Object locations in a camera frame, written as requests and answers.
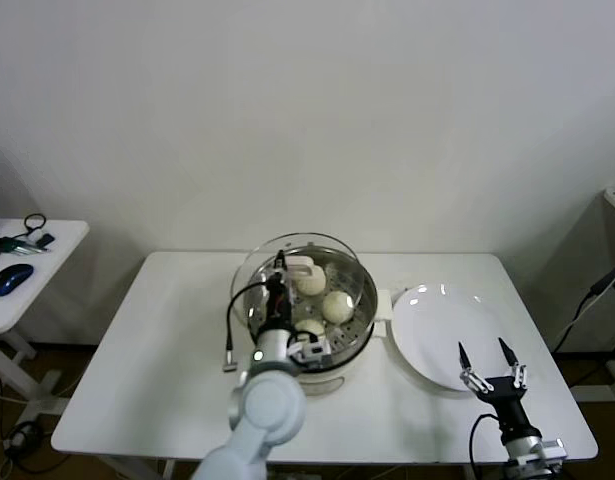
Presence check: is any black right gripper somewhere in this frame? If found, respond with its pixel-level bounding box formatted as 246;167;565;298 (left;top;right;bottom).
459;338;533;442

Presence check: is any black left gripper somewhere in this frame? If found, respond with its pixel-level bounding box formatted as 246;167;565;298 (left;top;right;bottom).
264;250;293;331

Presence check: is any glass lid with cream handle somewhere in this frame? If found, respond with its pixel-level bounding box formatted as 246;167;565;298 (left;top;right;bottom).
231;231;364;351

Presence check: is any white steamed baozi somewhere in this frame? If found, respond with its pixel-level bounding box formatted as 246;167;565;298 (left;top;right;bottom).
294;267;328;297
294;319;328;341
320;291;354;322

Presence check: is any stainless steel steamer basket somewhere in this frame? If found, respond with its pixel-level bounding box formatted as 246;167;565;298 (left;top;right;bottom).
244;249;393;361

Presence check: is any white round plate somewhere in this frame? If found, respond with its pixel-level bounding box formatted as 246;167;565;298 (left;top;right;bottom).
390;283;514;394

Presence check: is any white stand base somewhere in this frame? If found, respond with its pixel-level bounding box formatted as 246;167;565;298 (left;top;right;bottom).
569;359;615;404

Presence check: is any cream electric cooking pot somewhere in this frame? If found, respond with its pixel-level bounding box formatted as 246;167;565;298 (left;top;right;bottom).
296;319;388;397

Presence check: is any white side table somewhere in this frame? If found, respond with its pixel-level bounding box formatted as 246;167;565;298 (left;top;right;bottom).
0;218;91;419

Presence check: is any blue computer mouse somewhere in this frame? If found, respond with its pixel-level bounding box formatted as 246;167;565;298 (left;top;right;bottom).
0;263;36;297

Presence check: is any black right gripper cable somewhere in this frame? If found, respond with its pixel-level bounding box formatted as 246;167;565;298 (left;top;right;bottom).
468;413;503;480

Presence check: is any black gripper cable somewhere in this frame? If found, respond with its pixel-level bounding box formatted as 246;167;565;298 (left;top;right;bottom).
468;413;503;480
221;282;271;374

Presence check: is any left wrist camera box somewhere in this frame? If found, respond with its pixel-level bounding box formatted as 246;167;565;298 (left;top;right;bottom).
286;339;333;370

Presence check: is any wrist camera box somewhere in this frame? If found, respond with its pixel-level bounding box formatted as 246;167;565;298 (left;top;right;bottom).
286;339;333;370
536;437;568;459

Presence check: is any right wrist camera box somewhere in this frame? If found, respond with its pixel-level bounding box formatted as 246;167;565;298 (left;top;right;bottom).
536;437;568;459

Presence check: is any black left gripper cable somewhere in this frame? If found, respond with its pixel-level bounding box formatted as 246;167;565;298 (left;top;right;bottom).
221;282;271;374

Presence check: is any black adapter with cable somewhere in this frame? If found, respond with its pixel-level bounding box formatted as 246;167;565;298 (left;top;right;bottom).
551;264;615;354

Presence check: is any black looped cord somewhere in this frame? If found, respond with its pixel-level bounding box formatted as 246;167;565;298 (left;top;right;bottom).
9;213;49;240

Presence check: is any green handled tool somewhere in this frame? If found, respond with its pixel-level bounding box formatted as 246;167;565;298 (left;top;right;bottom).
0;236;44;257

